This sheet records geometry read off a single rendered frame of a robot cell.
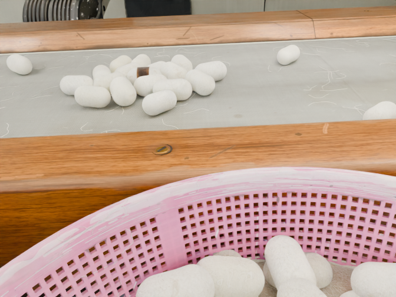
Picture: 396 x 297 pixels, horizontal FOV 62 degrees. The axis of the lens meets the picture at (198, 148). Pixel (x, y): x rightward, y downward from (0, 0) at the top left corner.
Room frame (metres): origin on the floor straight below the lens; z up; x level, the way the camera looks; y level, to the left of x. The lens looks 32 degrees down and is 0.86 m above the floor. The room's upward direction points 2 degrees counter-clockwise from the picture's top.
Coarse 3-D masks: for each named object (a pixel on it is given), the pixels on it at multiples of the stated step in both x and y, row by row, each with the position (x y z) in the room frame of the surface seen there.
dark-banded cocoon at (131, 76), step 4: (136, 68) 0.33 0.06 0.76; (152, 68) 0.33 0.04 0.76; (156, 68) 0.33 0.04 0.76; (128, 72) 0.32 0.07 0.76; (132, 72) 0.32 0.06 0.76; (136, 72) 0.32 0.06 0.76; (152, 72) 0.32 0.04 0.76; (156, 72) 0.32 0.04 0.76; (160, 72) 0.33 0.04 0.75; (128, 76) 0.32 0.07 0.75; (132, 76) 0.32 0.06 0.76; (136, 76) 0.32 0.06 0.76; (132, 80) 0.32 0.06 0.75; (132, 84) 0.32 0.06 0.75
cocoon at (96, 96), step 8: (80, 88) 0.28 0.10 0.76; (88, 88) 0.28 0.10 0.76; (96, 88) 0.28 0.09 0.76; (104, 88) 0.28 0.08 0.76; (80, 96) 0.28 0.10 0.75; (88, 96) 0.27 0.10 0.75; (96, 96) 0.27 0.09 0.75; (104, 96) 0.27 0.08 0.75; (80, 104) 0.28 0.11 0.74; (88, 104) 0.27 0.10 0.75; (96, 104) 0.27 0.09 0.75; (104, 104) 0.27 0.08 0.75
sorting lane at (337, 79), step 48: (144, 48) 0.48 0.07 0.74; (192, 48) 0.47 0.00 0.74; (240, 48) 0.46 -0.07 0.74; (336, 48) 0.44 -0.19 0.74; (384, 48) 0.43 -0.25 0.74; (0, 96) 0.32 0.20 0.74; (48, 96) 0.31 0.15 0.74; (192, 96) 0.30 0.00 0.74; (240, 96) 0.29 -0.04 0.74; (288, 96) 0.29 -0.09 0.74; (336, 96) 0.28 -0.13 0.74; (384, 96) 0.28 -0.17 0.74
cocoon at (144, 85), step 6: (138, 78) 0.30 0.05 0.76; (144, 78) 0.30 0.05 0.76; (150, 78) 0.30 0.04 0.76; (156, 78) 0.30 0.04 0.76; (162, 78) 0.30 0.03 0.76; (138, 84) 0.30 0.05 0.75; (144, 84) 0.30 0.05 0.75; (150, 84) 0.30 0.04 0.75; (138, 90) 0.29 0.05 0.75; (144, 90) 0.29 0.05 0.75; (150, 90) 0.30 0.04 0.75; (144, 96) 0.30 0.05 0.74
